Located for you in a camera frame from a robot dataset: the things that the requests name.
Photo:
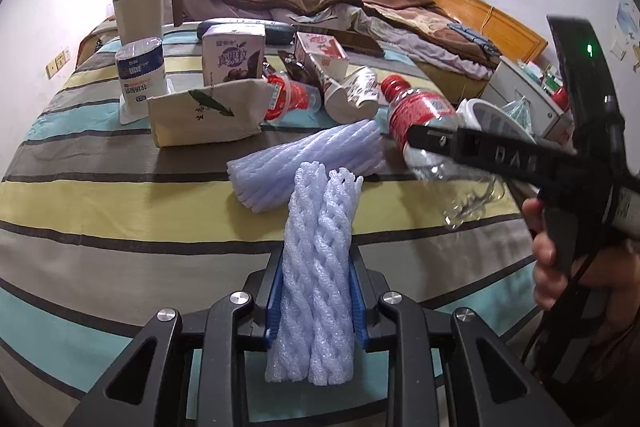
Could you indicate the brown snack wrapper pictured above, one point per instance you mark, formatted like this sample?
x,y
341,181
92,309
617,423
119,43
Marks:
x,y
295,69

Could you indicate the blue folded clothes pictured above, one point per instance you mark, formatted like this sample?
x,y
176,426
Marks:
x,y
488,47

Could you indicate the cream canvas pouch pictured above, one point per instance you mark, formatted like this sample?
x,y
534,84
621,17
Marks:
x,y
226,112

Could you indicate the white tissue roll pack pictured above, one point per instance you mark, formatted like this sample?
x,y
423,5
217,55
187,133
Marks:
x,y
142,75

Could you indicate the purple milk carton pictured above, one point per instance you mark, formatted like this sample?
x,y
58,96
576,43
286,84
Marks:
x,y
232,52

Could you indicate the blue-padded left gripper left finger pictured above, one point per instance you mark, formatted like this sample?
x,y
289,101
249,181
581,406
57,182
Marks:
x,y
266,288

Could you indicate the lilac foam net sleeve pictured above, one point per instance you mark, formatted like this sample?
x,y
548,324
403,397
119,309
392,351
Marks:
x,y
315,338

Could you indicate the wooden headboard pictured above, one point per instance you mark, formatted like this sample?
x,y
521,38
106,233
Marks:
x,y
514,39

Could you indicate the red strawberry milk carton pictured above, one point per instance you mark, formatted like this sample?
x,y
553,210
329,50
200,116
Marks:
x,y
324,58

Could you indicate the brown and cream box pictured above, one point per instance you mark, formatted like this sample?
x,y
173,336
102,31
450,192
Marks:
x,y
139,19

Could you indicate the white nightstand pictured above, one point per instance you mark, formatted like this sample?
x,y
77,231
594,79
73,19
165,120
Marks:
x,y
509,83

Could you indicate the brown blanket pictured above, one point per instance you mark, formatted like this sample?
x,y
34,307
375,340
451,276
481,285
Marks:
x,y
423,18

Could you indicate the white trash bin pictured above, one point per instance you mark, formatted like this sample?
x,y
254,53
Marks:
x,y
484,116

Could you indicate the clear plastic water bottle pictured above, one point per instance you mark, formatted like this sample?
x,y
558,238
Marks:
x,y
422,122

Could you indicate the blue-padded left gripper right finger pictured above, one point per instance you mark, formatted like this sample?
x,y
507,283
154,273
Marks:
x,y
374,330

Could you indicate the striped table cloth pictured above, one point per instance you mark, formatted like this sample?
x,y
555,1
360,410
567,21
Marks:
x,y
100,229

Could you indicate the patterned paper cup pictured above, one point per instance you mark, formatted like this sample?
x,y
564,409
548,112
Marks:
x,y
354,98

